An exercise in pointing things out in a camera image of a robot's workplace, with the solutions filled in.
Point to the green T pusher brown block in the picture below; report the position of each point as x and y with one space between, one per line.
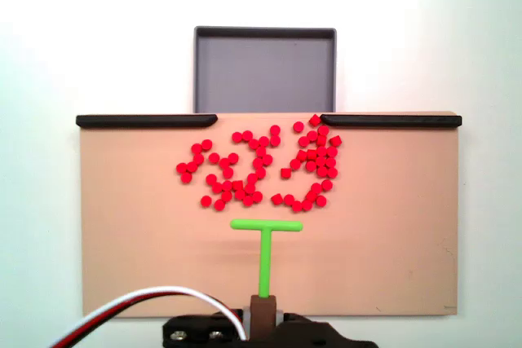
265 258

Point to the red cylindrical granule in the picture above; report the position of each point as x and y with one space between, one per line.
239 195
198 158
253 143
226 185
206 144
213 157
297 206
257 162
330 162
181 167
227 172
323 130
312 196
330 152
197 148
327 184
285 173
191 166
186 177
264 141
335 140
275 129
321 151
312 155
295 164
303 141
321 200
260 172
253 178
211 179
302 155
306 204
314 120
226 195
237 137
224 161
288 199
277 199
217 188
312 135
322 140
257 196
298 126
267 159
261 151
237 185
248 200
310 165
275 140
332 172
206 201
321 160
247 135
249 188
233 157
316 188
322 170
219 204

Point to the beige flat board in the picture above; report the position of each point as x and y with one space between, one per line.
142 242

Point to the gray shallow tray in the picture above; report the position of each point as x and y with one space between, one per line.
265 71

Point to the black rail strip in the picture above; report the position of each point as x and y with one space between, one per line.
142 120
391 120

